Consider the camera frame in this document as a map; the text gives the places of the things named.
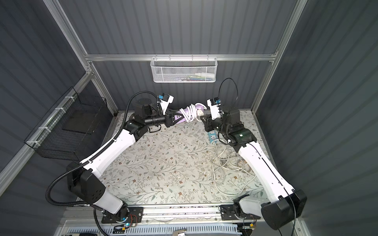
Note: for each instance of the black wire wall basket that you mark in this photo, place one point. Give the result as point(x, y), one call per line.
point(75, 130)

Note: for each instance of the teal power strip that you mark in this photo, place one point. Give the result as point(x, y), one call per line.
point(213, 137)

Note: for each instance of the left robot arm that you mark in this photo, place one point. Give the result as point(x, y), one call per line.
point(84, 178)

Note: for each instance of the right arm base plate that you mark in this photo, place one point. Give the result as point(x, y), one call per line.
point(233, 212)

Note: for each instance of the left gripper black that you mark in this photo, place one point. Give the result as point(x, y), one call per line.
point(170, 119)

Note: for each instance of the white wire wall basket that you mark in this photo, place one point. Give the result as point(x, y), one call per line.
point(166, 71)

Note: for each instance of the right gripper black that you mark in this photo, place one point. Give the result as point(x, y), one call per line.
point(206, 123)

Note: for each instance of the purple power strip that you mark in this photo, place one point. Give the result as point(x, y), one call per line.
point(191, 113)

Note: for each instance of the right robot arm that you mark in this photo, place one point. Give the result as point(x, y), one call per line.
point(285, 204)

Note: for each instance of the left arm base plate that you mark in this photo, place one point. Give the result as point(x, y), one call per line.
point(132, 215)

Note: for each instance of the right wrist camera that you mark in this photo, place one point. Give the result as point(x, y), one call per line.
point(214, 104)

